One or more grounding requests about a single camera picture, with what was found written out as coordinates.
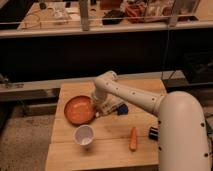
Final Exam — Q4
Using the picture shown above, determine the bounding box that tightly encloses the orange ceramic bowl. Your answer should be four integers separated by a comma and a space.
64, 95, 96, 125

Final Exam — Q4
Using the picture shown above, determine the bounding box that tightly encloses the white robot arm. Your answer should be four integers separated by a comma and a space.
92, 71, 211, 171

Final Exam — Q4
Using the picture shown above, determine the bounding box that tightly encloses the blue small block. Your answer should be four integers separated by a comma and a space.
117, 104, 129, 115

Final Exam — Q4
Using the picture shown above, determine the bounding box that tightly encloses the white paper cup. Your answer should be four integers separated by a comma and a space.
73, 125, 94, 149

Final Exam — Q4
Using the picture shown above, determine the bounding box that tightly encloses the orange carrot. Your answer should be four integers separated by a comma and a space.
129, 127, 137, 151

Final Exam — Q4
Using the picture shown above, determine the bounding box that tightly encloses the black white striped block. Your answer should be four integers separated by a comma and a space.
148, 127, 158, 140

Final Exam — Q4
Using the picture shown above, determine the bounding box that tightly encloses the black bag on bench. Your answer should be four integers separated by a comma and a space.
102, 10, 124, 25

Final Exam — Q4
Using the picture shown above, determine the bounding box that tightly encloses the red orange cloth item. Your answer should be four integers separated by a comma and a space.
125, 4, 146, 23

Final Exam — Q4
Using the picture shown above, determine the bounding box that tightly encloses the metal frame post left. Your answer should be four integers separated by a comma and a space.
79, 0, 90, 31

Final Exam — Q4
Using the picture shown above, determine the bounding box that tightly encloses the metal frame post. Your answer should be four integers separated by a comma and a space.
168, 0, 182, 27
79, 0, 90, 31

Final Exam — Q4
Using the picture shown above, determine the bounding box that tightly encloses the metal frame post right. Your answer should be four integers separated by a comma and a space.
168, 0, 182, 27

